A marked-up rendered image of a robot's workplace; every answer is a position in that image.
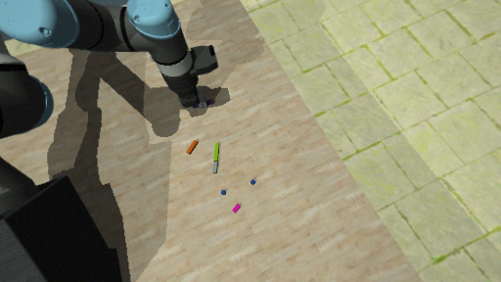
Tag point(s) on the purple rod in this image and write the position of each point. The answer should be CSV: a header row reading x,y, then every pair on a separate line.
x,y
208,102

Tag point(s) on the magenta rectangular block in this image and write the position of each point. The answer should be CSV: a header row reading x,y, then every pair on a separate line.
x,y
236,208

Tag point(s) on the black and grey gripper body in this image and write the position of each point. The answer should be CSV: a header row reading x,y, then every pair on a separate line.
x,y
182,77

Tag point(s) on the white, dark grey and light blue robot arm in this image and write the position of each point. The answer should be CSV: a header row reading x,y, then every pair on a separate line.
x,y
26,103

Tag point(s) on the lime green rod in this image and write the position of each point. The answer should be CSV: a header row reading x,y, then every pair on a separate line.
x,y
216,150

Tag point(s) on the orange rod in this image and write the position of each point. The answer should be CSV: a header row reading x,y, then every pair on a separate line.
x,y
192,147

